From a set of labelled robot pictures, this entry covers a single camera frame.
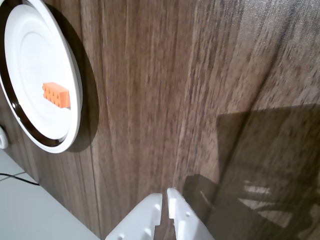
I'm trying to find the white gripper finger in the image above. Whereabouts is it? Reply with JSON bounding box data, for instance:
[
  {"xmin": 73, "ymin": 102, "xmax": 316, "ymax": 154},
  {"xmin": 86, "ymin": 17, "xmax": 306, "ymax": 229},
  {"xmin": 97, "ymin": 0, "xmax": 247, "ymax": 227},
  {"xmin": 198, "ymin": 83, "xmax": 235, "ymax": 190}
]
[
  {"xmin": 104, "ymin": 192, "xmax": 164, "ymax": 240},
  {"xmin": 166, "ymin": 187, "xmax": 216, "ymax": 240}
]

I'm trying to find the orange lego block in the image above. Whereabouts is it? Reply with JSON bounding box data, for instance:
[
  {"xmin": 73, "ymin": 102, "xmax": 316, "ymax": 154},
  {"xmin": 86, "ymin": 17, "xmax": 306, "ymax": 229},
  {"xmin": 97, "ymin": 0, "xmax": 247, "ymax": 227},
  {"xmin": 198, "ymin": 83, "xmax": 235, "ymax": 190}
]
[{"xmin": 41, "ymin": 81, "xmax": 72, "ymax": 109}]

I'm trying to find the thin black floor cable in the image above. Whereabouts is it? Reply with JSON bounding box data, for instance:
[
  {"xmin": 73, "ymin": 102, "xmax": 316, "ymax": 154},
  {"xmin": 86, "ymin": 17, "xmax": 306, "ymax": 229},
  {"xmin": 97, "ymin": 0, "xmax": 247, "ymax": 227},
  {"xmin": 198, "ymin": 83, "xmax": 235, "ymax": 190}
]
[{"xmin": 0, "ymin": 173, "xmax": 40, "ymax": 187}]

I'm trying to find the white plate with dark ring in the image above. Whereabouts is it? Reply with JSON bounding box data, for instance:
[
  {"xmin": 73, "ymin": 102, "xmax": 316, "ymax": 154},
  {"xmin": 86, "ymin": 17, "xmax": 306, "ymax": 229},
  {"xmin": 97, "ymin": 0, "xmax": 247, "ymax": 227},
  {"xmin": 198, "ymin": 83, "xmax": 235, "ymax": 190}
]
[{"xmin": 0, "ymin": 0, "xmax": 84, "ymax": 155}]

